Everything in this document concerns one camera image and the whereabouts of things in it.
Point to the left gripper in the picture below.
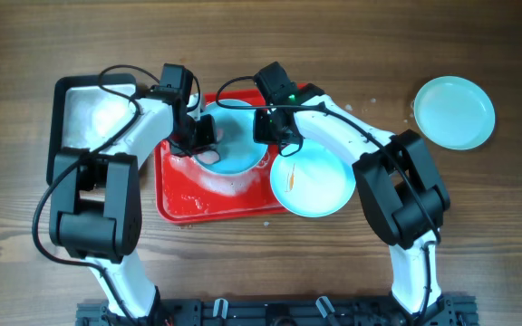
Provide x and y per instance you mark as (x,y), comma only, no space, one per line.
(204,136)

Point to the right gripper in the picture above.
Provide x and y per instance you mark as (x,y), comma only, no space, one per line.
(266,128)

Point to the pink sponge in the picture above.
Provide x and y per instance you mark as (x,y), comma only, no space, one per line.
(211,156)

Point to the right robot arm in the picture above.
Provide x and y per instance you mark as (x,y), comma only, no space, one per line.
(402,194)

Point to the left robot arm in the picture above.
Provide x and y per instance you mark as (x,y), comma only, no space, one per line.
(94,199)

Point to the red plastic tray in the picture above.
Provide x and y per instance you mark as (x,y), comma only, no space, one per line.
(187,193)

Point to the mint plate with orange stain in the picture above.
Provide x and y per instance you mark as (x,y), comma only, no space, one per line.
(311,181)

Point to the black metal basin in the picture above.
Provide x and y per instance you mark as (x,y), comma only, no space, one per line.
(85,114)

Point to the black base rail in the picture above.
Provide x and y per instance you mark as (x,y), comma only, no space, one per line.
(449,310)

